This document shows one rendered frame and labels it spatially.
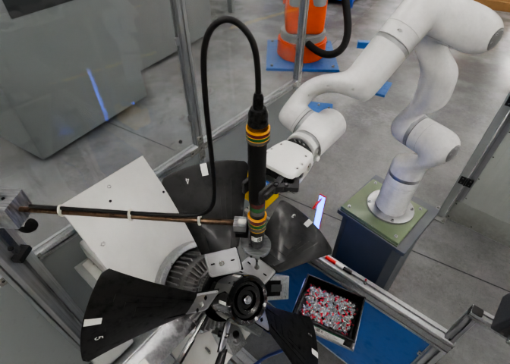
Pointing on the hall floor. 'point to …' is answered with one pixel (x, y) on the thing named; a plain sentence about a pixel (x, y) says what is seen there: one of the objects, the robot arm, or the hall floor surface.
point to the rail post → (429, 356)
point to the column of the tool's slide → (42, 291)
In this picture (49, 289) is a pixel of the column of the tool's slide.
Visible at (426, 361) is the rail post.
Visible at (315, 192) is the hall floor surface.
